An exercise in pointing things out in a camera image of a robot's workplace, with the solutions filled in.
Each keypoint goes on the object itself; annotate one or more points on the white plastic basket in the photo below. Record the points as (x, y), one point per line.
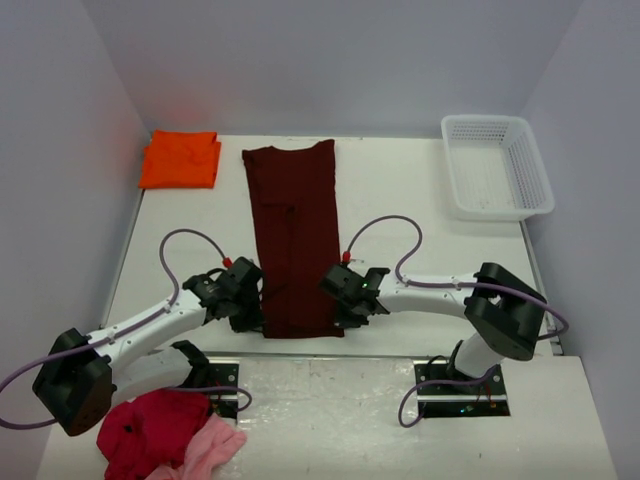
(495, 168)

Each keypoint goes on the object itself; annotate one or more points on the crimson crumpled t-shirt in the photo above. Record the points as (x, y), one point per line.
(150, 431)

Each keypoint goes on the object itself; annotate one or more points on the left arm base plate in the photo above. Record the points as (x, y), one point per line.
(224, 373)

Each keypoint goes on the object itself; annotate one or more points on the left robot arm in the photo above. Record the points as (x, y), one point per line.
(89, 375)

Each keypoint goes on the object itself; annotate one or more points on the orange folded t-shirt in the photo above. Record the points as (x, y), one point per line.
(180, 160)

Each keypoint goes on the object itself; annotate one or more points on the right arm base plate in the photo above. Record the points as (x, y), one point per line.
(488, 399)

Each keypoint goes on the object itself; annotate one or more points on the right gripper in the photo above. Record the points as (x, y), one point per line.
(347, 317)

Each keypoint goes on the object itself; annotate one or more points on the pink crumpled t-shirt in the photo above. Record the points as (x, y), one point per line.
(214, 445)

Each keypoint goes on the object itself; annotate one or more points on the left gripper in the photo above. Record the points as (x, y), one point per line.
(245, 316)

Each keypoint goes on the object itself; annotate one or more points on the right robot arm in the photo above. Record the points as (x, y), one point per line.
(505, 313)

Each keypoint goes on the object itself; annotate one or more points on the dark red t-shirt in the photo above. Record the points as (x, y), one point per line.
(292, 195)

